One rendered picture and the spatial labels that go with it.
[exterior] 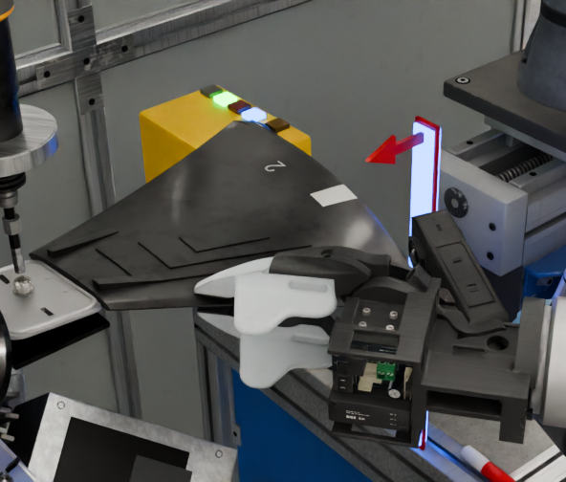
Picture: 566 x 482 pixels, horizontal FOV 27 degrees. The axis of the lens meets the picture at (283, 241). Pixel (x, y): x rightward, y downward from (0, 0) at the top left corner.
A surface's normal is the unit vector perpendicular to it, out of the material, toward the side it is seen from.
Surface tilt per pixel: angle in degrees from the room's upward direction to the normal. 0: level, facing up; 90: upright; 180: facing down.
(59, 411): 50
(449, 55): 90
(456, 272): 8
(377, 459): 90
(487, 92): 0
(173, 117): 0
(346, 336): 6
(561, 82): 72
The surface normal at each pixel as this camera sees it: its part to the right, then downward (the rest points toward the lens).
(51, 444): 0.46, -0.22
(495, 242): -0.79, 0.36
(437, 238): -0.10, -0.76
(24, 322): -0.02, -0.91
